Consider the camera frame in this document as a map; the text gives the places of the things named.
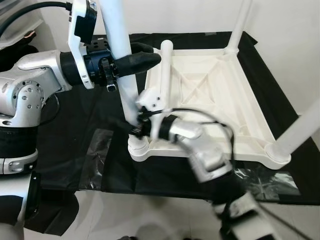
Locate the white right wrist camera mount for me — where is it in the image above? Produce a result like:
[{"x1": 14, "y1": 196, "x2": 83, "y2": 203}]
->
[{"x1": 136, "y1": 89, "x2": 166, "y2": 141}]

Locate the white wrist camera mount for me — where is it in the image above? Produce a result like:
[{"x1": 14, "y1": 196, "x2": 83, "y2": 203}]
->
[
  {"x1": 67, "y1": 0, "x2": 98, "y2": 90},
  {"x1": 136, "y1": 89, "x2": 166, "y2": 141}
]

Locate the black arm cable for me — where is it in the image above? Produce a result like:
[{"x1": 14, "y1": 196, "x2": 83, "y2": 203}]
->
[
  {"x1": 0, "y1": 1, "x2": 73, "y2": 38},
  {"x1": 160, "y1": 107, "x2": 238, "y2": 161}
]

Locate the white plastic table leg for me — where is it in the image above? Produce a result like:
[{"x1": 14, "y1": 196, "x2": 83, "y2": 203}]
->
[
  {"x1": 223, "y1": 0, "x2": 254, "y2": 55},
  {"x1": 265, "y1": 97, "x2": 320, "y2": 161},
  {"x1": 99, "y1": 0, "x2": 151, "y2": 156},
  {"x1": 159, "y1": 40, "x2": 174, "y2": 108}
]

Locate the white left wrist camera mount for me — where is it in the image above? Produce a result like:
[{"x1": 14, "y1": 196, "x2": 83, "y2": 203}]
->
[{"x1": 67, "y1": 0, "x2": 98, "y2": 90}]

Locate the clear plastic storage box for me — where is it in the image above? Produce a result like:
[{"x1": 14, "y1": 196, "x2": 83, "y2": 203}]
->
[{"x1": 0, "y1": 12, "x2": 46, "y2": 51}]

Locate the black tablecloth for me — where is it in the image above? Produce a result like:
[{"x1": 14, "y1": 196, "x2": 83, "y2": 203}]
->
[{"x1": 0, "y1": 31, "x2": 320, "y2": 237}]

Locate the clear plastic bag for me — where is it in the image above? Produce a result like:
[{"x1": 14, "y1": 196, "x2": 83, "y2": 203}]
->
[{"x1": 80, "y1": 129, "x2": 115, "y2": 192}]

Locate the white plastic children table top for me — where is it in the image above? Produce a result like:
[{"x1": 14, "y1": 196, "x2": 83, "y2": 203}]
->
[{"x1": 127, "y1": 46, "x2": 292, "y2": 170}]

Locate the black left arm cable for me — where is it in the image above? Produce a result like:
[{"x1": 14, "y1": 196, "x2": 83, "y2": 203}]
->
[{"x1": 0, "y1": 1, "x2": 73, "y2": 38}]

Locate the clear adhesive tape strip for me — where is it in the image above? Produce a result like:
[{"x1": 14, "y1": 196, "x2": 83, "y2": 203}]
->
[
  {"x1": 235, "y1": 167, "x2": 268, "y2": 198},
  {"x1": 260, "y1": 170, "x2": 301, "y2": 197}
]

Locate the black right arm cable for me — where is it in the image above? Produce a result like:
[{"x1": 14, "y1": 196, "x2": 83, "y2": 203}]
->
[{"x1": 160, "y1": 107, "x2": 238, "y2": 161}]

